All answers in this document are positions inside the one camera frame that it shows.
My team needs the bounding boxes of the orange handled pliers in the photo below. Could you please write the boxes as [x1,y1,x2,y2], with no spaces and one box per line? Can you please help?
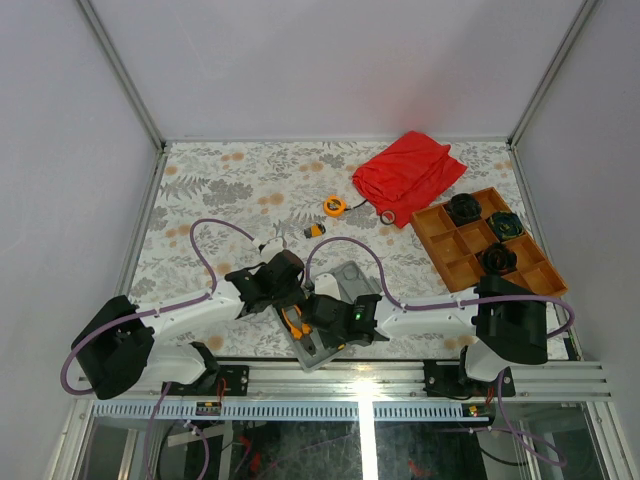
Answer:
[281,305,316,356]

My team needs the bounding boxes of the grey plastic tool case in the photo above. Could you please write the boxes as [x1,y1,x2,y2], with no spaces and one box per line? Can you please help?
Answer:
[276,261,386,373]

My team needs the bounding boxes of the orange tape measure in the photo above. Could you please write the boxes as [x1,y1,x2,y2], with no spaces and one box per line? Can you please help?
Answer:
[323,195,347,218]

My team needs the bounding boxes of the black tape roll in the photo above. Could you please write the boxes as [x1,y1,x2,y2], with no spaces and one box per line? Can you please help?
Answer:
[379,210,396,226]

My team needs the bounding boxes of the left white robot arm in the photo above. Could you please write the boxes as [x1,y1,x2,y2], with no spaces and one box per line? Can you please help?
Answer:
[71,250,304,400]

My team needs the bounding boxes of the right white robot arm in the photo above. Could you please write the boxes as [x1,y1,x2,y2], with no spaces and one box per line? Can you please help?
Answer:
[301,276,548,395]

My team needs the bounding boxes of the hex key set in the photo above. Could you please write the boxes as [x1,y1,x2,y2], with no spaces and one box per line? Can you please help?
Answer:
[304,224,326,239]

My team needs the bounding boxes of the red folded cloth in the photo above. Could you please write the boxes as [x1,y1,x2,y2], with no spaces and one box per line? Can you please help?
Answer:
[352,131,467,228]

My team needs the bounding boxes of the wooden compartment tray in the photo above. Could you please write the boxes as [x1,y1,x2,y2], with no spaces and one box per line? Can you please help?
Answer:
[410,188,568,297]

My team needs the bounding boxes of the black spinning top upper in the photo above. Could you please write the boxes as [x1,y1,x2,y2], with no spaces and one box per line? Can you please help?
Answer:
[445,193,482,226]

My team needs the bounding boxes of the black orange spinning top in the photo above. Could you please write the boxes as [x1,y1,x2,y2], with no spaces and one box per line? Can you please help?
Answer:
[478,243,517,276]

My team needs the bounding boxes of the green black spinning top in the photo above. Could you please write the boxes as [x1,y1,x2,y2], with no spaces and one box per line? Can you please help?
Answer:
[486,211,525,242]

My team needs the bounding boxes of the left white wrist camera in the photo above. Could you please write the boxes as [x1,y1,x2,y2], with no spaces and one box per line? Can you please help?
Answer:
[253,237,287,261]

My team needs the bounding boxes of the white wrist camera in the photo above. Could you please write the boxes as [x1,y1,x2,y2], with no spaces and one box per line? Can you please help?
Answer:
[253,237,287,261]
[314,273,341,300]

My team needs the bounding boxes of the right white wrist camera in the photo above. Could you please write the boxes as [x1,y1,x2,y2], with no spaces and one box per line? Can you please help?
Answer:
[314,273,341,300]

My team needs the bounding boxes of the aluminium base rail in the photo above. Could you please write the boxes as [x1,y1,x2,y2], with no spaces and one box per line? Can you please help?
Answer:
[91,361,612,422]

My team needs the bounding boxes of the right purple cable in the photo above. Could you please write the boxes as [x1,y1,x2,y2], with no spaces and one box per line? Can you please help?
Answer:
[304,236,576,469]

